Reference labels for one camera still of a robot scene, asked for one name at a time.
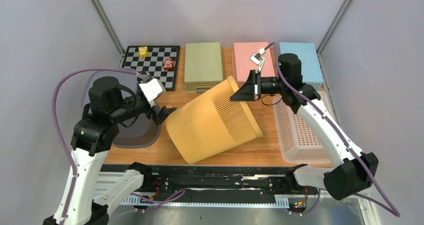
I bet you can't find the green perforated tray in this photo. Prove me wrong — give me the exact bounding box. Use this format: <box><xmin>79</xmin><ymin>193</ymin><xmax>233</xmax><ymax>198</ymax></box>
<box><xmin>184</xmin><ymin>42</ymin><xmax>224</xmax><ymax>93</ymax></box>

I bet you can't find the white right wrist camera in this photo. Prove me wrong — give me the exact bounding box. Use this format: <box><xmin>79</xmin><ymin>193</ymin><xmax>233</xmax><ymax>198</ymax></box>
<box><xmin>250</xmin><ymin>47</ymin><xmax>268</xmax><ymax>78</ymax></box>

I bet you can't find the blue perforated tray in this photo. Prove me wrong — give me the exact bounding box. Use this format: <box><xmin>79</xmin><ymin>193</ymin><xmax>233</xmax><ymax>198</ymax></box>
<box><xmin>278</xmin><ymin>42</ymin><xmax>324</xmax><ymax>91</ymax></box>

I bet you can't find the grey mesh basket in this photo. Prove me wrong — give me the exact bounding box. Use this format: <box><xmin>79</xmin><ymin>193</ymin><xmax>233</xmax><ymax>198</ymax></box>
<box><xmin>81</xmin><ymin>71</ymin><xmax>161</xmax><ymax>149</ymax></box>

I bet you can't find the yellow owl toy block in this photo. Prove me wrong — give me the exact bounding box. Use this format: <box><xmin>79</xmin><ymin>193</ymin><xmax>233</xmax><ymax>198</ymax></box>
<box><xmin>138</xmin><ymin>46</ymin><xmax>149</xmax><ymax>58</ymax></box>

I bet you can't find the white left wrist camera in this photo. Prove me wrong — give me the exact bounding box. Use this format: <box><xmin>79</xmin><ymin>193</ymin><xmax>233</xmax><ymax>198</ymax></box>
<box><xmin>138</xmin><ymin>78</ymin><xmax>166</xmax><ymax>103</ymax></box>

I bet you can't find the black white checkerboard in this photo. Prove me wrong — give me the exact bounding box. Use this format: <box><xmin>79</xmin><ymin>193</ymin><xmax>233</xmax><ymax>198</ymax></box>
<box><xmin>121</xmin><ymin>45</ymin><xmax>181</xmax><ymax>91</ymax></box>

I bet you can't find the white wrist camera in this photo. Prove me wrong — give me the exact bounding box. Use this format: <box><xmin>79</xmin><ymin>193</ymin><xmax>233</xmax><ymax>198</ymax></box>
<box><xmin>138</xmin><ymin>78</ymin><xmax>166</xmax><ymax>103</ymax></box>
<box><xmin>250</xmin><ymin>47</ymin><xmax>268</xmax><ymax>78</ymax></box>

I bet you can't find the red owl toy block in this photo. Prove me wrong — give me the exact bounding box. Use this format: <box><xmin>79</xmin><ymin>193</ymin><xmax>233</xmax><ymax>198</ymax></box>
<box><xmin>163</xmin><ymin>58</ymin><xmax>175</xmax><ymax>72</ymax></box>

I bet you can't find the large white perforated basket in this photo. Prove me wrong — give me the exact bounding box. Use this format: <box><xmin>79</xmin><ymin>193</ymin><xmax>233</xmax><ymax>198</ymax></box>
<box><xmin>272</xmin><ymin>97</ymin><xmax>331</xmax><ymax>165</ymax></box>

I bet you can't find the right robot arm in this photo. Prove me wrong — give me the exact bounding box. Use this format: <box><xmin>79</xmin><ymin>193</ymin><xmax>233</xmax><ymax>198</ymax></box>
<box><xmin>230</xmin><ymin>52</ymin><xmax>379</xmax><ymax>201</ymax></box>

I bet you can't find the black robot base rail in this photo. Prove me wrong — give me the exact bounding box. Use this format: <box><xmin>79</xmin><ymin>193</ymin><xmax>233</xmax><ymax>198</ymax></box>
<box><xmin>118</xmin><ymin>165</ymin><xmax>329</xmax><ymax>213</ymax></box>

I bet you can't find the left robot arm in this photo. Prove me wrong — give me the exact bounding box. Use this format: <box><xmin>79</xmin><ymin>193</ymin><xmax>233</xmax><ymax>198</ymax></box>
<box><xmin>44</xmin><ymin>76</ymin><xmax>173</xmax><ymax>225</ymax></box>

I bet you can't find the pink perforated tray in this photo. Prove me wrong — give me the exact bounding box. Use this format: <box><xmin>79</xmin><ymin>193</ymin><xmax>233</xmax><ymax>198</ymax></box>
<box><xmin>232</xmin><ymin>41</ymin><xmax>276</xmax><ymax>88</ymax></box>

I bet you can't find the yellow ribbed bin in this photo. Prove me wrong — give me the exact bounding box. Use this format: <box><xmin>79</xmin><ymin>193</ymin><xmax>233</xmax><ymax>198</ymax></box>
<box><xmin>165</xmin><ymin>76</ymin><xmax>263</xmax><ymax>164</ymax></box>

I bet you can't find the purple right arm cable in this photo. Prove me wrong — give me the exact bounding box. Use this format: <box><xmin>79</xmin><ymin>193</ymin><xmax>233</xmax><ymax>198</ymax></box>
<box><xmin>264</xmin><ymin>41</ymin><xmax>401</xmax><ymax>218</ymax></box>

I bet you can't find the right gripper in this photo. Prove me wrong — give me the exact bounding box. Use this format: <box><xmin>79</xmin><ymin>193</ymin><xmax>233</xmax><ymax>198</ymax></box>
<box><xmin>230</xmin><ymin>70</ymin><xmax>287</xmax><ymax>102</ymax></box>

